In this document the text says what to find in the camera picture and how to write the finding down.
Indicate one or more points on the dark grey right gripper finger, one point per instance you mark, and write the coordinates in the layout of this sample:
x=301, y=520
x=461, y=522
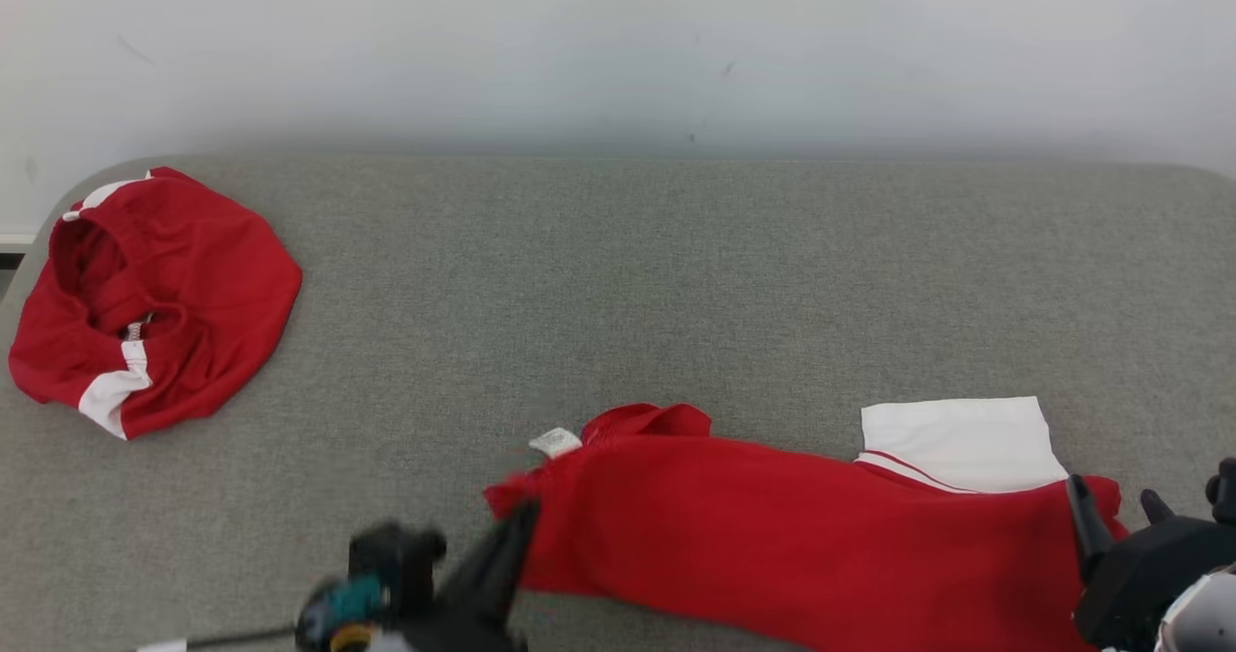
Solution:
x=1157, y=509
x=1089, y=526

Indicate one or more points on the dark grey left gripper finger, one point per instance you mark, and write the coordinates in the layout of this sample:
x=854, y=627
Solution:
x=483, y=560
x=512, y=560

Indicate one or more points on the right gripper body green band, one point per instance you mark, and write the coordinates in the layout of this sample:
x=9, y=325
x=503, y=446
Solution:
x=1139, y=575

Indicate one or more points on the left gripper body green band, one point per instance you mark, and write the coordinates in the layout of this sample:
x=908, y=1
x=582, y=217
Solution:
x=463, y=633

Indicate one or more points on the red and white shirt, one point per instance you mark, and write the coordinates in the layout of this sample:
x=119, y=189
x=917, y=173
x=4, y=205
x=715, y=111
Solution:
x=772, y=546

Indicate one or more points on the red shorts with white panels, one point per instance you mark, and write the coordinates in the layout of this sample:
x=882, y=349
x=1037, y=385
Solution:
x=212, y=285

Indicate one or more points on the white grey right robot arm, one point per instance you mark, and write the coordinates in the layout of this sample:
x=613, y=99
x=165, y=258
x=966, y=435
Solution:
x=1207, y=618

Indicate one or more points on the white baseboard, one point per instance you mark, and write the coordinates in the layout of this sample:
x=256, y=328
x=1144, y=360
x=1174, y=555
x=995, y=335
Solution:
x=14, y=239

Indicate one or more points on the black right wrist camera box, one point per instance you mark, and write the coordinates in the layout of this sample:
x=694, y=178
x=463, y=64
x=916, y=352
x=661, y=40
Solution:
x=1224, y=493

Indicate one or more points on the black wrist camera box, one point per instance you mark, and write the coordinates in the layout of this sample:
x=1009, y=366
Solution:
x=1224, y=493
x=396, y=560

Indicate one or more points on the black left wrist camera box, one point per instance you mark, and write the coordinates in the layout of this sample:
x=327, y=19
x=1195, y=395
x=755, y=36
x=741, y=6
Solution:
x=396, y=560

